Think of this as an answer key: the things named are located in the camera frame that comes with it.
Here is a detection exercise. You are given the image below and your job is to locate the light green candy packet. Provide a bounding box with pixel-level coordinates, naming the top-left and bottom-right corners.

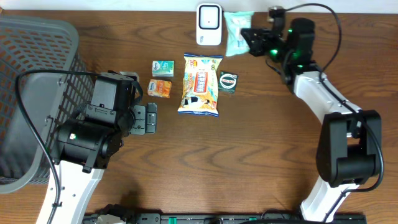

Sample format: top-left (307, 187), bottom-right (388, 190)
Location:
top-left (223, 11), bottom-right (254, 57)

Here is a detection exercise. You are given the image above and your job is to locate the orange small box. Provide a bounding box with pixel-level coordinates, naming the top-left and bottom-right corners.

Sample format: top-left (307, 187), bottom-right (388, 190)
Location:
top-left (147, 79), bottom-right (172, 98)

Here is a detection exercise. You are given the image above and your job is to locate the teal silver small box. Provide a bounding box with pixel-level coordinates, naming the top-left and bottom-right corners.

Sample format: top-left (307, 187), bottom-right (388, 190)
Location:
top-left (152, 60), bottom-right (175, 77)

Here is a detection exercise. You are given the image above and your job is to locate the green Zam-Buk tin box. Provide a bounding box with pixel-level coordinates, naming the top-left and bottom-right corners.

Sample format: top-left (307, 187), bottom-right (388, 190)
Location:
top-left (218, 72), bottom-right (238, 94)

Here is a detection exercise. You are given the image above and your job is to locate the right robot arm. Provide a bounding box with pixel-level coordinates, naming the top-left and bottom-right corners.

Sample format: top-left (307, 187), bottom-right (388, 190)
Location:
top-left (241, 18), bottom-right (384, 223)

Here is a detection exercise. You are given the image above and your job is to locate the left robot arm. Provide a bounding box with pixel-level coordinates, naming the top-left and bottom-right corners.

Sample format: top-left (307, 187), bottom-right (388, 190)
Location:
top-left (37, 71), bottom-right (157, 223)

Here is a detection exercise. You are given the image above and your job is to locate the white barcode scanner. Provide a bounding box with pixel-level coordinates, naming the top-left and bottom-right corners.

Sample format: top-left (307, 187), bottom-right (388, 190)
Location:
top-left (196, 3), bottom-right (223, 46)

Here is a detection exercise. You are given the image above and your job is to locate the grey plastic mesh basket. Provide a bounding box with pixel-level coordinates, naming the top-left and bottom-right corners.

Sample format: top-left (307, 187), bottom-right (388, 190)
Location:
top-left (1, 16), bottom-right (94, 194)

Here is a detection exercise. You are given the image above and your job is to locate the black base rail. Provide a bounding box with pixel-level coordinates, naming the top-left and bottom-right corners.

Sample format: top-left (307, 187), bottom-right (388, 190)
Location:
top-left (83, 203), bottom-right (368, 224)

